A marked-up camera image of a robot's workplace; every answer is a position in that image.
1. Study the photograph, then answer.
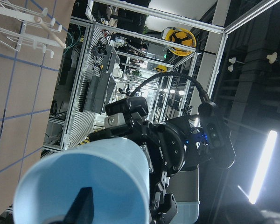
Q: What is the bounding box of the light blue ikea cup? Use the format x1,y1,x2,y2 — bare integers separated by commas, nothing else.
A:
13,137,149,224

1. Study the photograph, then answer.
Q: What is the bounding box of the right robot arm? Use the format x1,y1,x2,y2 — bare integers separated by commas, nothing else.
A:
90,97,209,224

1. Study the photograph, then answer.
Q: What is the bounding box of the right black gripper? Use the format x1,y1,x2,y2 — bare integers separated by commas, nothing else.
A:
88,97,211,224

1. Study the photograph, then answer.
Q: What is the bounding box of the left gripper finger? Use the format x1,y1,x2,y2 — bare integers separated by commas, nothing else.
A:
63,187,94,224

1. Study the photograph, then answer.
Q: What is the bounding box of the white wire cup rack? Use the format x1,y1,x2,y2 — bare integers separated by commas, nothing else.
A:
0,0,67,58

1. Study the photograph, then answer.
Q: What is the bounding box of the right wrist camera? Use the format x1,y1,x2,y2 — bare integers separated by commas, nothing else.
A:
197,101,236,169

